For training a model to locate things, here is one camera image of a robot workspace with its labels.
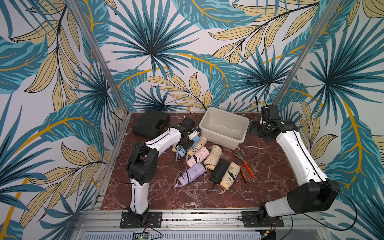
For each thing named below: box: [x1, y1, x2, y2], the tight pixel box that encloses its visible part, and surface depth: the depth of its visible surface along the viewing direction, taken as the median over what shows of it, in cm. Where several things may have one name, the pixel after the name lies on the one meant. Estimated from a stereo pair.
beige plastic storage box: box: [198, 107, 250, 151], surface depth 103 cm
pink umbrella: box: [186, 146, 210, 168], surface depth 94 cm
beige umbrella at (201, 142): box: [191, 136, 208, 154], surface depth 99 cm
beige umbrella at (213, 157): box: [203, 145, 223, 171], surface depth 92 cm
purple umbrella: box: [177, 162, 206, 187], surface depth 87 cm
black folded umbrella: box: [207, 158, 230, 193], surface depth 89 cm
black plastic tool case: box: [132, 108, 170, 139], surface depth 109 cm
